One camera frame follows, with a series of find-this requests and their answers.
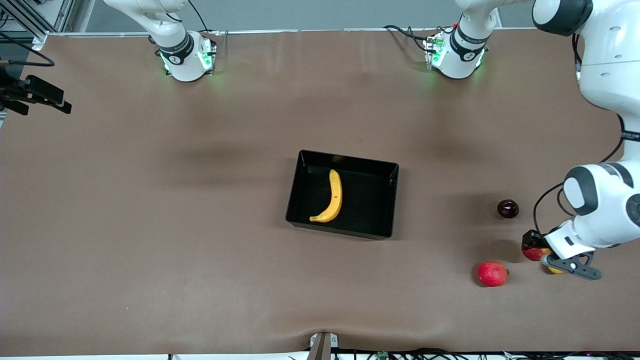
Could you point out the red yellow apple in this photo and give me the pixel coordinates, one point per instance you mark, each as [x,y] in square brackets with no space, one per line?
[534,254]

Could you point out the aluminium profile frame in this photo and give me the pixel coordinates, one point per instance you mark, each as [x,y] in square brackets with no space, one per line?
[30,20]

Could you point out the red yellow mango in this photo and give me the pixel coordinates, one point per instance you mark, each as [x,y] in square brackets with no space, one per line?
[555,270]

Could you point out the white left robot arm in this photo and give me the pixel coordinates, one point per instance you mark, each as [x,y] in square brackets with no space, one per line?
[610,60]

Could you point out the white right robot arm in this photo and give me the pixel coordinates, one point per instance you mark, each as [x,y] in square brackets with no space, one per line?
[187,67]

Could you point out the yellow banana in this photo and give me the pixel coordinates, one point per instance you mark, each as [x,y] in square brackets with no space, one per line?
[336,200]

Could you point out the red pomegranate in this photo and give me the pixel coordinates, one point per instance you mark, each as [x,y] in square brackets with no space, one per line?
[492,274]

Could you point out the dark purple plum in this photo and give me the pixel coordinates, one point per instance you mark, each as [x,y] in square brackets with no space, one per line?
[507,209]

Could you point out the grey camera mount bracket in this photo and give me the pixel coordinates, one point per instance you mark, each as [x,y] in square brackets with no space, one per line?
[322,347]

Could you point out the black plastic box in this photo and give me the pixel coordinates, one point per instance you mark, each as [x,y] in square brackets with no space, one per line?
[370,215]

